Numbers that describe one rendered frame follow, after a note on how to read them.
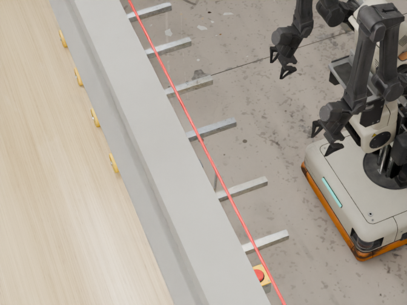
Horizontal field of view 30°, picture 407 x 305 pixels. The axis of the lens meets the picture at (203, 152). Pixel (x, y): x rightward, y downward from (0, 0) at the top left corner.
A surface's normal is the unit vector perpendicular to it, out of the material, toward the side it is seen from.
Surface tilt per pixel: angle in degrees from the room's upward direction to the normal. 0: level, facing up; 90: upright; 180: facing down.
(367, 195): 0
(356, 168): 0
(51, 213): 0
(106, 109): 61
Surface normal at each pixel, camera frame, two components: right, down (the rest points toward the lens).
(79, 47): -0.83, -0.02
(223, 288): -0.04, -0.61
